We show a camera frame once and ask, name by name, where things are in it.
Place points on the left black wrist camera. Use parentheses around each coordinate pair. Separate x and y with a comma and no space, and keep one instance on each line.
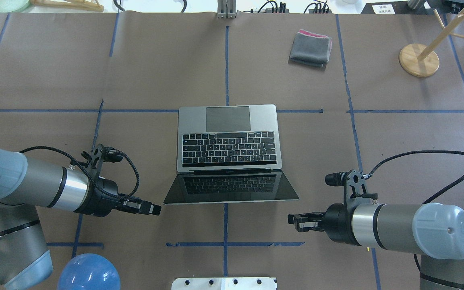
(95,158)

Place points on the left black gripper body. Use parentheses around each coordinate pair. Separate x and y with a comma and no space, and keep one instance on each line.
(104,197)

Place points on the blue desk lamp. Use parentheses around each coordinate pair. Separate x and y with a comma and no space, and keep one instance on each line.
(89,272)

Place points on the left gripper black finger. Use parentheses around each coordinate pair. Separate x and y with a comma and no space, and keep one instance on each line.
(148,208)

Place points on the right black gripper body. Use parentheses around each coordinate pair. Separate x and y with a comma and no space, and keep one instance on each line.
(335,221)

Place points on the grey laptop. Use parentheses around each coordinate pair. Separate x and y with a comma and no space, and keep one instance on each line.
(229,154)

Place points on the wooden dish rack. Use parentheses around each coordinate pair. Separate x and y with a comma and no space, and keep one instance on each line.
(85,5)

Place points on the aluminium frame post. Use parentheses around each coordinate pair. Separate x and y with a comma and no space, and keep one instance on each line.
(226,9)

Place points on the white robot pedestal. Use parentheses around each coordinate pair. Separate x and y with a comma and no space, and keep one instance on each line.
(225,283)

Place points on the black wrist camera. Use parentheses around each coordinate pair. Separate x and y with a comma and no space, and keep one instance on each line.
(95,158)
(355,191)

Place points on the wooden mug tree stand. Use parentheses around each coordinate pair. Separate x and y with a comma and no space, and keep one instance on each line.
(420,60)

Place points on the black label box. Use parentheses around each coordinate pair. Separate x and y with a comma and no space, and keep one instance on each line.
(385,8)

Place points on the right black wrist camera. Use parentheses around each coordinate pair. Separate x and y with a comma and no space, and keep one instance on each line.
(355,191)

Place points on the pale green plate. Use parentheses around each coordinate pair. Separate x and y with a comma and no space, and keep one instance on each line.
(10,6)

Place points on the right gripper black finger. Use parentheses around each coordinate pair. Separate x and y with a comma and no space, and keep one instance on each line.
(302,218)
(307,226)

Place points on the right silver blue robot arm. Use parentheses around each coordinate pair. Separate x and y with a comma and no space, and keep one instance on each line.
(434,231)

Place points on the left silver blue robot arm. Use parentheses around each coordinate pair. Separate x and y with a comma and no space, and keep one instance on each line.
(26,183)

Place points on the grey pink folded cloth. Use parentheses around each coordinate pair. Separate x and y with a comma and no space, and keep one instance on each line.
(311,49)

